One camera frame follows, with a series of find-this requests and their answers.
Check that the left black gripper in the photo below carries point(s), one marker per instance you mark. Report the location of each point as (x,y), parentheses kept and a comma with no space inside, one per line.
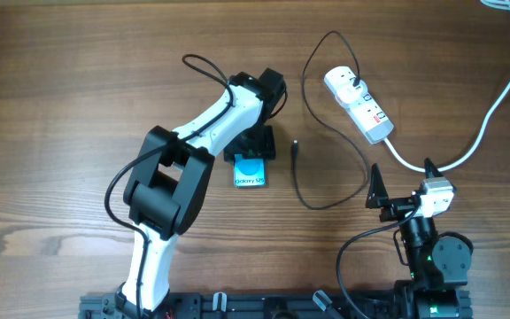
(266,150)

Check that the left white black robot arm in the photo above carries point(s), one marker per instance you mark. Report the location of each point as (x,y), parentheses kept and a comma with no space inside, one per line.
(166,188)

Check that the turquoise screen Galaxy smartphone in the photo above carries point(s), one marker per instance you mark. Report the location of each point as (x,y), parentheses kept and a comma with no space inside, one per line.
(249,173)

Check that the white USB charger plug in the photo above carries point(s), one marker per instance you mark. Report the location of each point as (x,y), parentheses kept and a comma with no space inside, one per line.
(347,94)

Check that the white two-socket power strip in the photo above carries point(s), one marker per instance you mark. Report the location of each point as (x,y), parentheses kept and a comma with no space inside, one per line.
(368,116)

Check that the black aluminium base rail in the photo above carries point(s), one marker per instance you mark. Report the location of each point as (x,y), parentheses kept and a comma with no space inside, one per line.
(371,304)

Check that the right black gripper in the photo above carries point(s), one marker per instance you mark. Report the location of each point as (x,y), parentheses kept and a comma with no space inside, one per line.
(379,198)

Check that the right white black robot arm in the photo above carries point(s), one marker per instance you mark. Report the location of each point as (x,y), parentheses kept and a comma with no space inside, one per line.
(438,262)

